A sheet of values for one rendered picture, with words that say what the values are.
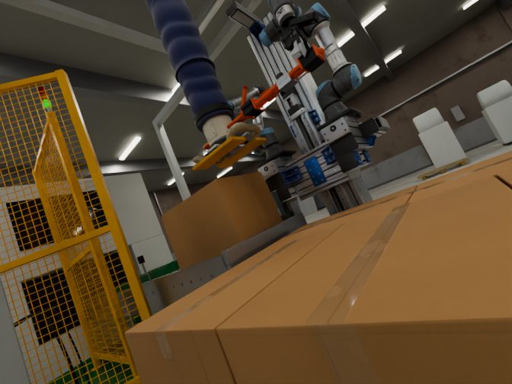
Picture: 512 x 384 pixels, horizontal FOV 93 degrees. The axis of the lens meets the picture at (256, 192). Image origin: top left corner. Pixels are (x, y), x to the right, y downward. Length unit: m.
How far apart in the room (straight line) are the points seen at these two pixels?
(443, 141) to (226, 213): 7.26
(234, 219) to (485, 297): 1.05
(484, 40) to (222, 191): 11.19
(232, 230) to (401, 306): 1.03
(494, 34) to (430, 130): 4.68
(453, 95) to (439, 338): 11.27
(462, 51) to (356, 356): 11.60
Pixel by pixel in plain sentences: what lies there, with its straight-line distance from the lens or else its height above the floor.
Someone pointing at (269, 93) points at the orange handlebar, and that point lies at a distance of 1.20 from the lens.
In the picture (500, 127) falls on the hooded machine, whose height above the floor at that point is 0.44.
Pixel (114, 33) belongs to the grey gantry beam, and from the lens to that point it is 3.59.
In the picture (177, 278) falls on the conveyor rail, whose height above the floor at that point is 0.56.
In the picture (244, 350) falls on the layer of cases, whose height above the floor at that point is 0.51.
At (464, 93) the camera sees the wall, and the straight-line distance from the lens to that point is 11.48.
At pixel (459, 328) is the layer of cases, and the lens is 0.25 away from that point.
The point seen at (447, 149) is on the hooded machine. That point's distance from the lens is 8.04.
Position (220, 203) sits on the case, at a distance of 1.24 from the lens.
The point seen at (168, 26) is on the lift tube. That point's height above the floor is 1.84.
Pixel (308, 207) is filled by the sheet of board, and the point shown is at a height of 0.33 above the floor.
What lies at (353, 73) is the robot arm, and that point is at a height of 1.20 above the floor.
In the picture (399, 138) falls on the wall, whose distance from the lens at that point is 11.40.
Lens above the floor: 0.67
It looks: 7 degrees up
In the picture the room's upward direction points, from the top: 23 degrees counter-clockwise
